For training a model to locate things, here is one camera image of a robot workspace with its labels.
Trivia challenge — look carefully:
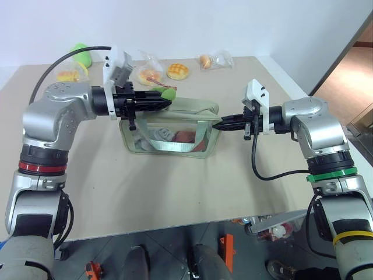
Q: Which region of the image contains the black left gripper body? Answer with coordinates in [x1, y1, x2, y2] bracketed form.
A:
[112, 82, 138, 131]

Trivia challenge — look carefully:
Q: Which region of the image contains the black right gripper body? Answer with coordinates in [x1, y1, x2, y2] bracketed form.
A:
[241, 105, 262, 141]

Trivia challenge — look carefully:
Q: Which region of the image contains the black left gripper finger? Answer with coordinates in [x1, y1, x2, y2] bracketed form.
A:
[135, 100, 173, 113]
[135, 90, 164, 100]

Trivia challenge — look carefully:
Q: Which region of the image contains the green plush keychain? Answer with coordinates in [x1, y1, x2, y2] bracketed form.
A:
[150, 86, 178, 102]

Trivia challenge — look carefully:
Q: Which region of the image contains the green mesh zipper pouch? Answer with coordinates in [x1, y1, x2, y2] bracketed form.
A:
[119, 97, 223, 160]

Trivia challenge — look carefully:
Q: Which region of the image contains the green plush toy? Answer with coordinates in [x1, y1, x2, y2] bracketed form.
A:
[71, 43, 93, 68]

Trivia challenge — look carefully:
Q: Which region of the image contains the red striped bacon toy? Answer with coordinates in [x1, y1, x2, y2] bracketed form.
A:
[145, 76, 178, 90]

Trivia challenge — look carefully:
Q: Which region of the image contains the bagged orange bread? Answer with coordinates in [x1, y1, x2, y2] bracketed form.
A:
[132, 50, 166, 87]

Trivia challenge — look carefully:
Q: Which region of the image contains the grey rolled cloth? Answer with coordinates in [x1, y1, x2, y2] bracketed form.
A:
[132, 127, 175, 151]

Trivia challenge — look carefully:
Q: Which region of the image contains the round checkered yellow bun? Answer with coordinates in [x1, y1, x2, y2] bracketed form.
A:
[166, 63, 191, 81]

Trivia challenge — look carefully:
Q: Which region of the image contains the red soft item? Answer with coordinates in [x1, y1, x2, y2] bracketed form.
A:
[174, 130, 196, 144]

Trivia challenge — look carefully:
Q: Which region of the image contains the yellow bread in plastic wrap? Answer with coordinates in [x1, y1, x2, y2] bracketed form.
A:
[55, 65, 89, 84]

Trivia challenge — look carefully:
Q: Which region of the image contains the bagged small bread roll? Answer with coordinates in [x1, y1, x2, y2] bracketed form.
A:
[198, 50, 235, 71]

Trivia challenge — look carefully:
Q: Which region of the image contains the clear bag of toys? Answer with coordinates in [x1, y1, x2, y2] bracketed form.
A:
[233, 215, 304, 243]

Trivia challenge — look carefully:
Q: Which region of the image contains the orange clamp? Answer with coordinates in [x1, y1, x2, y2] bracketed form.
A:
[84, 261, 106, 280]
[219, 233, 235, 274]

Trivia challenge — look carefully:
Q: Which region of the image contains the dark rounded shape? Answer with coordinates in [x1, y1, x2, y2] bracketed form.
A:
[187, 243, 231, 280]

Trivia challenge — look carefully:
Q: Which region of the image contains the dark shoe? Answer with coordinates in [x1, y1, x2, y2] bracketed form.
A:
[266, 259, 298, 280]

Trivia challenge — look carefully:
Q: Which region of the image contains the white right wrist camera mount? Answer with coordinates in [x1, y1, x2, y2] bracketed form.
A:
[241, 78, 277, 137]

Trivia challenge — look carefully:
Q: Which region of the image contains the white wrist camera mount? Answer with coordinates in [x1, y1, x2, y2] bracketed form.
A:
[241, 78, 277, 137]
[101, 45, 135, 121]

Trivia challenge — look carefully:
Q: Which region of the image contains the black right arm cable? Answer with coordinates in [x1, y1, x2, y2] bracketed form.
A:
[251, 115, 310, 180]

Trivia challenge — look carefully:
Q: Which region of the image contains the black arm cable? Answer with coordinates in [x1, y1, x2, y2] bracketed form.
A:
[28, 45, 113, 106]
[251, 115, 310, 180]

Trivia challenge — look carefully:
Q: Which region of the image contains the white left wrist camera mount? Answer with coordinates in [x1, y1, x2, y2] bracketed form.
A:
[101, 45, 135, 121]

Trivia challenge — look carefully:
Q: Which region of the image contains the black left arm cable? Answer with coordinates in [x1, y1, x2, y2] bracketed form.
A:
[28, 45, 113, 106]

